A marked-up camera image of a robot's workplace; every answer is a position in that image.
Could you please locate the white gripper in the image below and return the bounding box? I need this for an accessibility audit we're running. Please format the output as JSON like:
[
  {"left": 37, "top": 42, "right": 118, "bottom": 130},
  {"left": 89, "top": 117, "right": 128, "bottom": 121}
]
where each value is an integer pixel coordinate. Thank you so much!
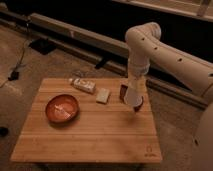
[{"left": 124, "top": 78, "right": 143, "bottom": 108}]

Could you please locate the dark red ceramic cup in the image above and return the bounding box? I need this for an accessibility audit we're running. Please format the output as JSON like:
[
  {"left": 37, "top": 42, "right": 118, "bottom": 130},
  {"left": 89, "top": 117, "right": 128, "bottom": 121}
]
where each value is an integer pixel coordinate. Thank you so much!
[{"left": 119, "top": 84, "right": 143, "bottom": 113}]

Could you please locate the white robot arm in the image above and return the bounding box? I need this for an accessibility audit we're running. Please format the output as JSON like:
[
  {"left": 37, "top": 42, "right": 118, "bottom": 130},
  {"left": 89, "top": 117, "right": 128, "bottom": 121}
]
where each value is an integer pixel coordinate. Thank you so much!
[{"left": 124, "top": 22, "right": 213, "bottom": 171}]

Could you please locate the pale rectangular eraser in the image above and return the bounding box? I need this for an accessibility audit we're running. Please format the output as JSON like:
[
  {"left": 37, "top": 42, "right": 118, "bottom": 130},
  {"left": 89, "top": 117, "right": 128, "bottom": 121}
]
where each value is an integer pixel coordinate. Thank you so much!
[{"left": 96, "top": 88, "right": 110, "bottom": 104}]

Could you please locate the red-brown ceramic bowl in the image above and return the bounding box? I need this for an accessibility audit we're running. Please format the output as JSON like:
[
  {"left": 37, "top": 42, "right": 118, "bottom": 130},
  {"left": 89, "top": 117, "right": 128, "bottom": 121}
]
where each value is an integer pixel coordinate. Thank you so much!
[{"left": 45, "top": 94, "right": 79, "bottom": 124}]

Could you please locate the wooden cutting board table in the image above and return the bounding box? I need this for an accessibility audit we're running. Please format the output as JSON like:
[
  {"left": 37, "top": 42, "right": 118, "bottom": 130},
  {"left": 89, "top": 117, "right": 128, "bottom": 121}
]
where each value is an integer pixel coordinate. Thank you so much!
[{"left": 11, "top": 78, "right": 162, "bottom": 163}]

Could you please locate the black floor plate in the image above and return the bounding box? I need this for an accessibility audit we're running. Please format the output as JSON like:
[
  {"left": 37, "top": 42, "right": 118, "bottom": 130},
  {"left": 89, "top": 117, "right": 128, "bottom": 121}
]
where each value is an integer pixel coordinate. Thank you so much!
[{"left": 29, "top": 38, "right": 56, "bottom": 55}]

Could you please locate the black power adapter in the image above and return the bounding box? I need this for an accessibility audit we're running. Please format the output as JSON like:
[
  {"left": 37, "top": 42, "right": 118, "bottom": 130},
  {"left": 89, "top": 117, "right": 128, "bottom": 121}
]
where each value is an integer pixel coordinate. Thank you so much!
[{"left": 8, "top": 71, "right": 19, "bottom": 81}]

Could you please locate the long metal floor rail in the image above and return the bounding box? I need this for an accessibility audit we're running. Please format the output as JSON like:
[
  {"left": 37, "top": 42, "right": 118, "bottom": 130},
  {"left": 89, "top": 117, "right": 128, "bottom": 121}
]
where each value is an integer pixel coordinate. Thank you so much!
[{"left": 0, "top": 7, "right": 213, "bottom": 110}]

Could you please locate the black cable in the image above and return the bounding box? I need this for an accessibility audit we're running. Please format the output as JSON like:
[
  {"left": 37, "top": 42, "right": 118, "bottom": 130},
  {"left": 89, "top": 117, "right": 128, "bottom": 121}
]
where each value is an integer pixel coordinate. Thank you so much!
[{"left": 14, "top": 19, "right": 32, "bottom": 73}]

